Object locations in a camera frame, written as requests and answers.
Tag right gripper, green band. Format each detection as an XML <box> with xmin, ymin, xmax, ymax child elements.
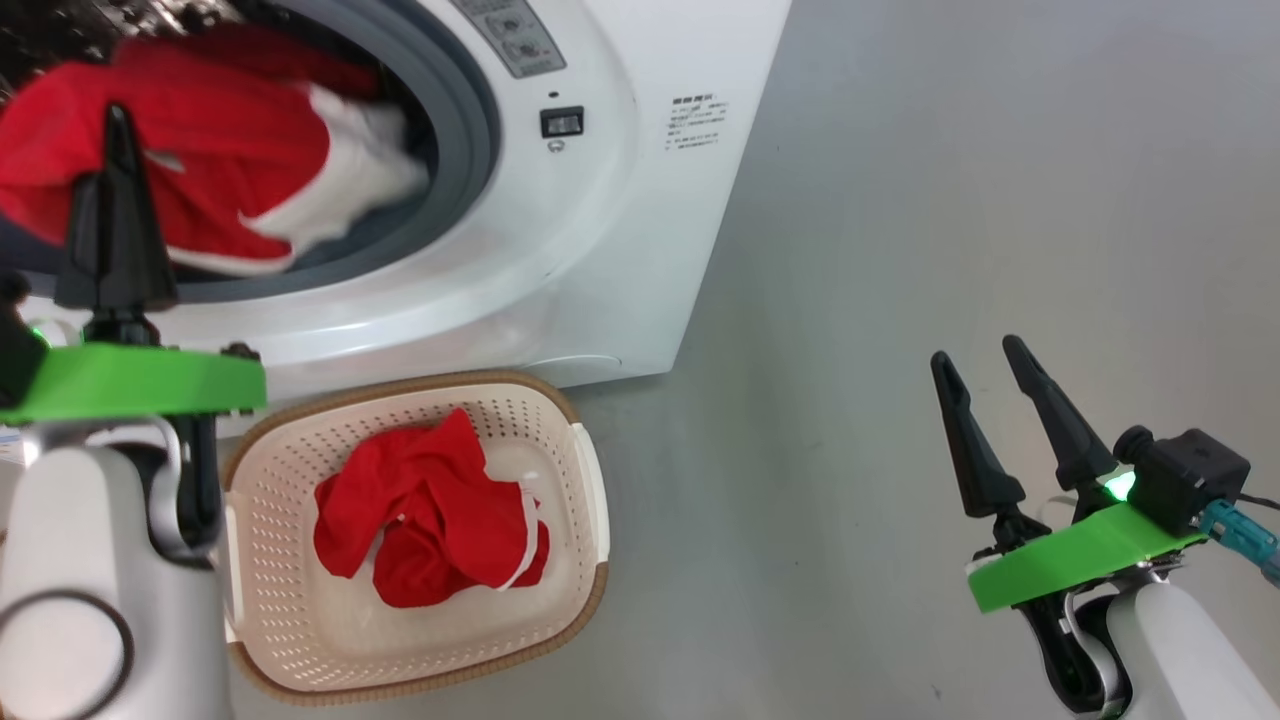
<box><xmin>930</xmin><ymin>335</ymin><xmax>1206</xmax><ymax>716</ymax></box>

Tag left gripper, green band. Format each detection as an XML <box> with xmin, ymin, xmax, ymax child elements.
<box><xmin>0</xmin><ymin>103</ymin><xmax>268</xmax><ymax>556</ymax></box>

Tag red shirt with white sleeves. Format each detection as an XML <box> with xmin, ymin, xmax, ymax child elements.
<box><xmin>0</xmin><ymin>22</ymin><xmax>429</xmax><ymax>278</ymax></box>

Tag red shorts with white trim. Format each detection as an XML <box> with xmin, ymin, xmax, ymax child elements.
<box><xmin>313</xmin><ymin>407</ymin><xmax>551</xmax><ymax>609</ymax></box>

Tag cream perforated basket, brown rim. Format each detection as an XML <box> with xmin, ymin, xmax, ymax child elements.
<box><xmin>222</xmin><ymin>370</ymin><xmax>611</xmax><ymax>707</ymax></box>

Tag white front-load washing machine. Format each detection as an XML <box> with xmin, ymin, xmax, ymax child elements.
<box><xmin>0</xmin><ymin>0</ymin><xmax>793</xmax><ymax>441</ymax></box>

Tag grey instruction sticker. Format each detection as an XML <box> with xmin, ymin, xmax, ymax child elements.
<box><xmin>450</xmin><ymin>0</ymin><xmax>567</xmax><ymax>79</ymax></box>

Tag round white filter cover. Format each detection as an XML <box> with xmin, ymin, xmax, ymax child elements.
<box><xmin>520</xmin><ymin>353</ymin><xmax>623</xmax><ymax>378</ymax></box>

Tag teal right camera cable plug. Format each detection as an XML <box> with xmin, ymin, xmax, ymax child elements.
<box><xmin>1198</xmin><ymin>498</ymin><xmax>1280</xmax><ymax>586</ymax></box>

